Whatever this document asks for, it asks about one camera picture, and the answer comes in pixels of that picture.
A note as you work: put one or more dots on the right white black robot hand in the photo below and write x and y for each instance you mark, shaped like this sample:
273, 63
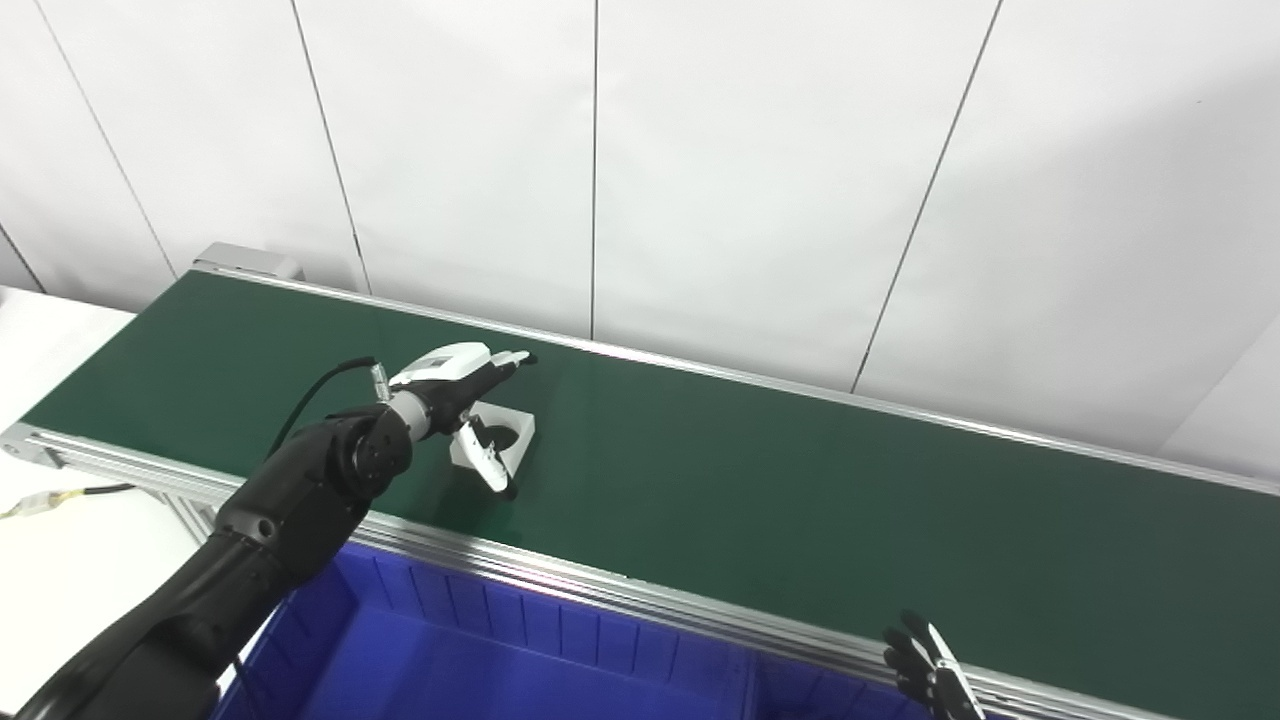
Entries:
930, 675

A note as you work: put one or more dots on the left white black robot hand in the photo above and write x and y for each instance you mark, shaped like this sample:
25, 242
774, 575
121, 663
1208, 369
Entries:
445, 365

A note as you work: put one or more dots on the green conveyor belt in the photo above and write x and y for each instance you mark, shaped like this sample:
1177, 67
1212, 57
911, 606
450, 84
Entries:
800, 500
560, 580

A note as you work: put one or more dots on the grey conveyor end housing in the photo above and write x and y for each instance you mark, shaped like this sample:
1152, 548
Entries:
245, 260

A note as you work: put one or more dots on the white square part with hole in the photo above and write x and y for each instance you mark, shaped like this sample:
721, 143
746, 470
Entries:
524, 427

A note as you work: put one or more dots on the aluminium conveyor support leg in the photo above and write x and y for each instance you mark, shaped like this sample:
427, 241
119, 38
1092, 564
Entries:
190, 515

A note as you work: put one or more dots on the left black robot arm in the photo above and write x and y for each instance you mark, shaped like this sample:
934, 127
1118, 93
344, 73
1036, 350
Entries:
300, 490

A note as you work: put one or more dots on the blue bin with black parts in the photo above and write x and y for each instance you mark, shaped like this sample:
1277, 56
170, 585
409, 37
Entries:
820, 700

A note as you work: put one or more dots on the blue bin with white parts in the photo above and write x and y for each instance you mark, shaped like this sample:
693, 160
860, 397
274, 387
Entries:
450, 660

